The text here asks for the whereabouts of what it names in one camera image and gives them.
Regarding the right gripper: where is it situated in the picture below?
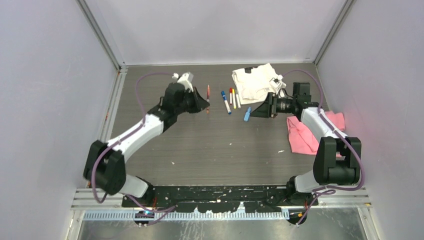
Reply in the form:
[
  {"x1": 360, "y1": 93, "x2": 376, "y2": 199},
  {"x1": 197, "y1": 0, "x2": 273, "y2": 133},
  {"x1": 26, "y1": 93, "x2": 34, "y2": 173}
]
[{"x1": 250, "y1": 91, "x2": 297, "y2": 118}]

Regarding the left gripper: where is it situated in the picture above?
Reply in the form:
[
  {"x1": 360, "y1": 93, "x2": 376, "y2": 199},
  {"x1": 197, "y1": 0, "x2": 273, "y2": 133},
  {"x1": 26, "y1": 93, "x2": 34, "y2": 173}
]
[{"x1": 175, "y1": 87, "x2": 210, "y2": 116}]

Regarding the orange brown gel pen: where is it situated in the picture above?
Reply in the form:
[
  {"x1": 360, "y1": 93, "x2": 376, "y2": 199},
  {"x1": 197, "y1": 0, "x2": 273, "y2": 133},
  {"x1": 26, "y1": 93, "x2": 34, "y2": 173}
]
[{"x1": 206, "y1": 84, "x2": 210, "y2": 114}]

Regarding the light blue highlighter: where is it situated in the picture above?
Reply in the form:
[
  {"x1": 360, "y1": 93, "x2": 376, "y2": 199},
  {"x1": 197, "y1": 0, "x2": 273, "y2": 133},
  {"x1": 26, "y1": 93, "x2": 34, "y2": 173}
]
[{"x1": 243, "y1": 107, "x2": 252, "y2": 122}]

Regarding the blue pen cap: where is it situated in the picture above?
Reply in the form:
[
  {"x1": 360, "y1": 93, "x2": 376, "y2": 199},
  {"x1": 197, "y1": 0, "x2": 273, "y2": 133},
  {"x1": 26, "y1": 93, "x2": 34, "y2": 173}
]
[{"x1": 221, "y1": 91, "x2": 227, "y2": 101}]

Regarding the white acrylic marker grey tip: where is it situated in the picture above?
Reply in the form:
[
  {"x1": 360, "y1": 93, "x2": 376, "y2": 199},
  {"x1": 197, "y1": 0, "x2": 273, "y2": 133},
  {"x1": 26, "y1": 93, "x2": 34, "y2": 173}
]
[{"x1": 233, "y1": 93, "x2": 241, "y2": 109}]

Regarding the white blue marker pen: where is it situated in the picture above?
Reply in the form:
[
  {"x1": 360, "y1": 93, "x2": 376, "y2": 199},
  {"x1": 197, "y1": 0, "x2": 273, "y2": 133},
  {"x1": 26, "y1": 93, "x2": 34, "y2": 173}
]
[{"x1": 223, "y1": 98, "x2": 232, "y2": 115}]

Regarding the white pen yellow end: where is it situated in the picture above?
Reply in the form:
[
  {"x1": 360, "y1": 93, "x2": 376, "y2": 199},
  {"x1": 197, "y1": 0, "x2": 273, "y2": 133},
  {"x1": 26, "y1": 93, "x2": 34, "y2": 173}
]
[{"x1": 231, "y1": 92, "x2": 237, "y2": 109}]

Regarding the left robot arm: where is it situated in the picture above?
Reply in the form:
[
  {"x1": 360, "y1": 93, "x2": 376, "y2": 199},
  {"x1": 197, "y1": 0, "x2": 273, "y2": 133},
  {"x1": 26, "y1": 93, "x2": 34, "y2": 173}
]
[{"x1": 83, "y1": 82, "x2": 210, "y2": 207}]

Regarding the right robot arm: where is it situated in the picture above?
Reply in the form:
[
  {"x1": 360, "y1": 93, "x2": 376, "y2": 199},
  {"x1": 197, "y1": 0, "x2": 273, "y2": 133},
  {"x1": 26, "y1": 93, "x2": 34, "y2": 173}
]
[{"x1": 250, "y1": 82, "x2": 364, "y2": 205}]

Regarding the white folded cloth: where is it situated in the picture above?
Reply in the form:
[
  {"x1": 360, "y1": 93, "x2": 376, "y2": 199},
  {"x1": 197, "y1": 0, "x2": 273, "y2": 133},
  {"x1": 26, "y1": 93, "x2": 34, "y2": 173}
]
[{"x1": 231, "y1": 63, "x2": 280, "y2": 105}]

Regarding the pink cloth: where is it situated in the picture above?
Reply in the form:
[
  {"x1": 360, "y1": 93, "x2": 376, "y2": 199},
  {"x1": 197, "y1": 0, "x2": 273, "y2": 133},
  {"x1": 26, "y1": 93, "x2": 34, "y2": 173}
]
[{"x1": 286, "y1": 111, "x2": 346, "y2": 156}]

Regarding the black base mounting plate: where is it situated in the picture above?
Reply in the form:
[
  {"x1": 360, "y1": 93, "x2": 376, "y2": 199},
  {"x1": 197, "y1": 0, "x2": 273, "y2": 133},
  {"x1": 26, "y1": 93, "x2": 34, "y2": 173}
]
[{"x1": 121, "y1": 185, "x2": 313, "y2": 213}]

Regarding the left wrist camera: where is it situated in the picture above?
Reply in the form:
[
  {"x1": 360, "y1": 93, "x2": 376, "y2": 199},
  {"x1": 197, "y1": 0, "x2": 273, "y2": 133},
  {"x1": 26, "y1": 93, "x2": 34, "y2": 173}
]
[{"x1": 172, "y1": 72, "x2": 194, "y2": 92}]

